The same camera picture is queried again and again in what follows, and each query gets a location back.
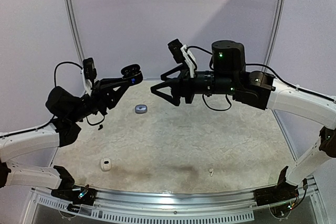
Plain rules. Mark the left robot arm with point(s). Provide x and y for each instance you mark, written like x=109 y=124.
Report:
x=61 y=131

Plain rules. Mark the white earbud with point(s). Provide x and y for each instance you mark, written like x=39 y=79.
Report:
x=211 y=171

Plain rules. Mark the purple earbud charging case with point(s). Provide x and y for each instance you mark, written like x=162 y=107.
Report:
x=141 y=109

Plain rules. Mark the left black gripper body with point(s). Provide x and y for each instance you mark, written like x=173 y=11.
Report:
x=98 y=99

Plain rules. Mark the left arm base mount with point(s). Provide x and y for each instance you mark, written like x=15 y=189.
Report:
x=68 y=190

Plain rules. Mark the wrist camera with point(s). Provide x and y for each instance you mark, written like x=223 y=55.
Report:
x=89 y=74
x=183 y=56

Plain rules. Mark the white earbud charging case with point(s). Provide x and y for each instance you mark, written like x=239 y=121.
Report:
x=105 y=164

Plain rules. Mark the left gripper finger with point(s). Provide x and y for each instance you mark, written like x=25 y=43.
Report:
x=114 y=92
x=112 y=81

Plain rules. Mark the black earbud charging case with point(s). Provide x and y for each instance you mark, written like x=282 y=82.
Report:
x=132 y=74

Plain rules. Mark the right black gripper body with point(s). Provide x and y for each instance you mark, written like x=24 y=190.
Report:
x=184 y=87

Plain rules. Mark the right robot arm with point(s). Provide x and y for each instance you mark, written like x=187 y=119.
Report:
x=260 y=89

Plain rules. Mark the aluminium front rail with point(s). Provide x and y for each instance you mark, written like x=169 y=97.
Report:
x=112 y=206

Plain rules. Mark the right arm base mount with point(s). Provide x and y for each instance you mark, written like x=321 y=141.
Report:
x=283 y=190

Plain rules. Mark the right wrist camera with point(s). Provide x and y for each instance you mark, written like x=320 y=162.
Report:
x=183 y=56

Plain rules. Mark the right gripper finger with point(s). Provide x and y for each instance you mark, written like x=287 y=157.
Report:
x=181 y=69
x=173 y=99

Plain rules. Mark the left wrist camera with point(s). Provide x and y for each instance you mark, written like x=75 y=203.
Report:
x=89 y=74

